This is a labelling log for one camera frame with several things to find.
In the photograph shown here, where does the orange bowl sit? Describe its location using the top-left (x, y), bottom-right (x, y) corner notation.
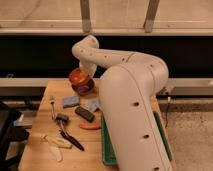
top-left (69, 68), bottom-right (90, 86)

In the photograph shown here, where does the purple bowl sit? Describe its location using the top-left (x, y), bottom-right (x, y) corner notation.
top-left (72, 79), bottom-right (95, 96)

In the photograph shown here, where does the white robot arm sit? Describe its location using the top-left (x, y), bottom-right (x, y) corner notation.
top-left (72, 35), bottom-right (173, 171)

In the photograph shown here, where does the green plastic tray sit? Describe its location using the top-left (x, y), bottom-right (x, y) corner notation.
top-left (101, 111), bottom-right (172, 166)

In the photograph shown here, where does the blue sponge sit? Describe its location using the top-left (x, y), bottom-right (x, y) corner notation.
top-left (62, 96), bottom-right (80, 108)

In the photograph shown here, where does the crumpled grey cloth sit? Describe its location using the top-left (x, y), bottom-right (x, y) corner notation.
top-left (83, 98), bottom-right (100, 112)

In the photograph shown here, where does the black rectangular block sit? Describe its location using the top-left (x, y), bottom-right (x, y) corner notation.
top-left (75, 106), bottom-right (95, 122)

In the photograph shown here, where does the red chili pepper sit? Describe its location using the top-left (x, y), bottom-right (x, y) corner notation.
top-left (79, 125), bottom-right (101, 130)

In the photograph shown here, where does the black brush head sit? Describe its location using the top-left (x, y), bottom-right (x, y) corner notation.
top-left (55, 113), bottom-right (69, 125)

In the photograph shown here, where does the lower corn husk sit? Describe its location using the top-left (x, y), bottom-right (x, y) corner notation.
top-left (50, 146), bottom-right (63, 162)

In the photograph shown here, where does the black chair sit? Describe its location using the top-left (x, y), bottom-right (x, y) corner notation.
top-left (0, 101), bottom-right (29, 171)

